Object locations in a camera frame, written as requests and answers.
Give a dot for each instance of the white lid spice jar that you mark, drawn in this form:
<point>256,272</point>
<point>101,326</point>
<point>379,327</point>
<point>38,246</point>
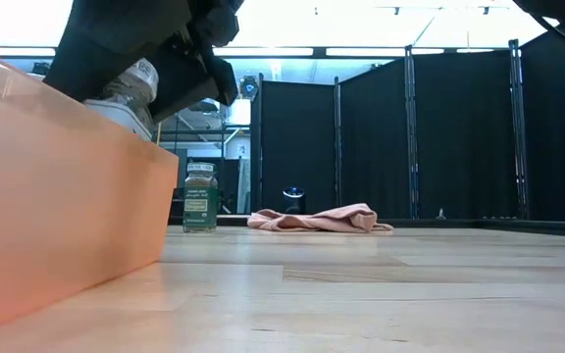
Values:
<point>130,90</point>

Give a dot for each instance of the white cylinder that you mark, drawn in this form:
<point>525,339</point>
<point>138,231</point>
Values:
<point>241,113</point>

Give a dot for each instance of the black curtain panel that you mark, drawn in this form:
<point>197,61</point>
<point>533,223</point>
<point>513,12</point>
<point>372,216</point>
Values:
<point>562,147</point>
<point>375,147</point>
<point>297,137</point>
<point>464,137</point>

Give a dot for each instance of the black round mounted device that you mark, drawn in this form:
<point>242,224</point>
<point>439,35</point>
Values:
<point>249,88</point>

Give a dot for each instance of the black metal rack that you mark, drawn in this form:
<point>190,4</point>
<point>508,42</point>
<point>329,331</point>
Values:
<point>228,186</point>

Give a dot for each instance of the black standing floor device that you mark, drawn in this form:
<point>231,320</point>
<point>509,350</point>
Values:
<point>293,201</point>

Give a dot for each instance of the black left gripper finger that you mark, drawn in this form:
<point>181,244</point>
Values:
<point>189,78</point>
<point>81,68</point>

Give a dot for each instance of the black divider pole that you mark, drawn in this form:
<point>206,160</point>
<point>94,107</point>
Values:
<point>518,147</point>
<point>337,147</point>
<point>258,147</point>
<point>411,147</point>

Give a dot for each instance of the green lid spice jar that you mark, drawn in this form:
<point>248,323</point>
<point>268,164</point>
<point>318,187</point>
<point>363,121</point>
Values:
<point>200,206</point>

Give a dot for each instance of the pink folded cloth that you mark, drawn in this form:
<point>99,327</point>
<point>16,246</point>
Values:
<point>331,220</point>

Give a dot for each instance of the orange plastic bin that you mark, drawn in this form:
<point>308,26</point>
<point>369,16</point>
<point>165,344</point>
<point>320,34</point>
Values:
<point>42,206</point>

